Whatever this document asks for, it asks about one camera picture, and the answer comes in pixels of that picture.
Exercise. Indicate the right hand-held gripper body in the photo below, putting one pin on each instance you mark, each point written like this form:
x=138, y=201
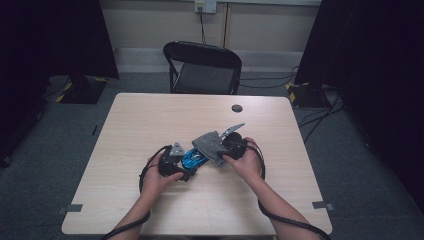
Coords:
x=236, y=145

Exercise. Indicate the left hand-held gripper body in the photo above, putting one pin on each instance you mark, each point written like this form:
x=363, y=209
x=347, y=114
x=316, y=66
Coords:
x=168, y=165

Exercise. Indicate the grey terry towel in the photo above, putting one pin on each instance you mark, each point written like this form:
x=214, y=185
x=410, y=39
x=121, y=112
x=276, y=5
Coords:
x=210, y=145

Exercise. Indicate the person's left hand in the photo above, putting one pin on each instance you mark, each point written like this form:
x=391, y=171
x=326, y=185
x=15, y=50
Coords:
x=155, y=183

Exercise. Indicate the person's right hand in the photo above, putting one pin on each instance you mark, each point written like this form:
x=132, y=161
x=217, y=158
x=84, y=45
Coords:
x=250, y=165

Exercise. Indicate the black folding chair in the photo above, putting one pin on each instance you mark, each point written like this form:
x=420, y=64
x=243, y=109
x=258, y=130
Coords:
x=203, y=76

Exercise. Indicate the black stand base, striped tape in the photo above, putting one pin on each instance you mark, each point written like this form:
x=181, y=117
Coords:
x=306, y=95
x=83, y=90

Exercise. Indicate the grey floor tape strip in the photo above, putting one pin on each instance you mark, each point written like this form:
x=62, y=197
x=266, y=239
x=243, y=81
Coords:
x=321, y=205
x=70, y=208

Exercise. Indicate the black curtain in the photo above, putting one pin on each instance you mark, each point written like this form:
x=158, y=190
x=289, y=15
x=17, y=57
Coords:
x=40, y=50
x=376, y=66

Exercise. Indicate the white wall socket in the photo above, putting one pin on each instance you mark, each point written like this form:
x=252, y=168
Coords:
x=206, y=6

